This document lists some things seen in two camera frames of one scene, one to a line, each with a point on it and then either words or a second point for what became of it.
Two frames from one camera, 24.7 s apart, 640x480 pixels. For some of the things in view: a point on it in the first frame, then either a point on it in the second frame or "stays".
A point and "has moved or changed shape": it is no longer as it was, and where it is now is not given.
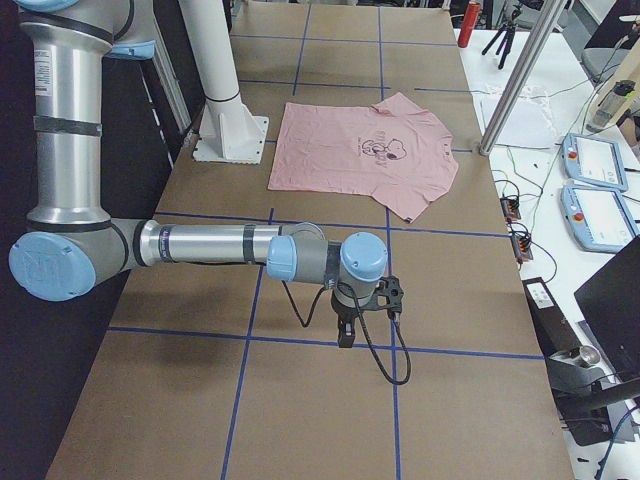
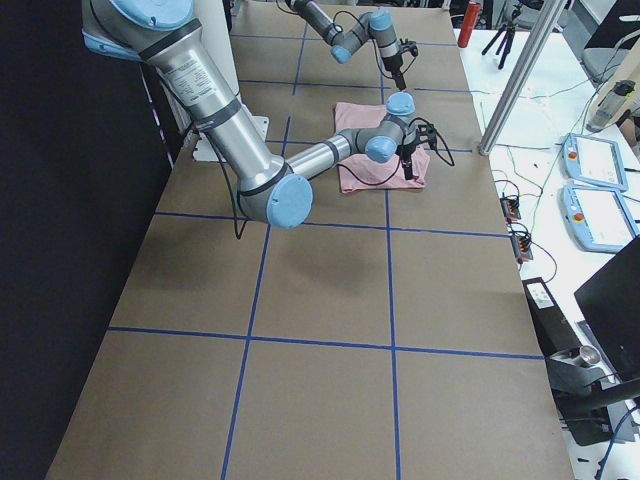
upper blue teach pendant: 594,162 stays
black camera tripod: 508,32 stays
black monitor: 610,301 stays
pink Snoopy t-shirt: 400,153 has moved or changed shape
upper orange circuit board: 510,206 stays
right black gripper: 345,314 to 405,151
